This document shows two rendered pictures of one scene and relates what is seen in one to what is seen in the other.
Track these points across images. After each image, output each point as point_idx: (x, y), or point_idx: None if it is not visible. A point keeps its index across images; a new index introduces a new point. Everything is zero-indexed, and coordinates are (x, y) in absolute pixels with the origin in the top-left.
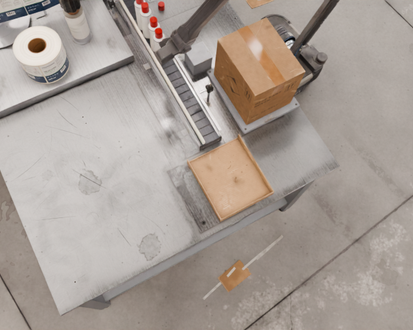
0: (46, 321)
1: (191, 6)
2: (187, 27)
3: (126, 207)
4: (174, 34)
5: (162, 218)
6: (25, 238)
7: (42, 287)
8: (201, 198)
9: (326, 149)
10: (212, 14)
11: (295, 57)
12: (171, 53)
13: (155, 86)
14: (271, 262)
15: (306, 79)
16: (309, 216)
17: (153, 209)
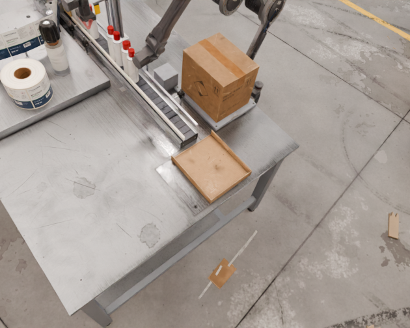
0: None
1: None
2: (161, 27)
3: (122, 204)
4: (149, 36)
5: (157, 208)
6: (20, 274)
7: (41, 317)
8: (189, 186)
9: (286, 134)
10: (182, 8)
11: None
12: (148, 55)
13: (132, 103)
14: (252, 255)
15: None
16: (274, 211)
17: (148, 202)
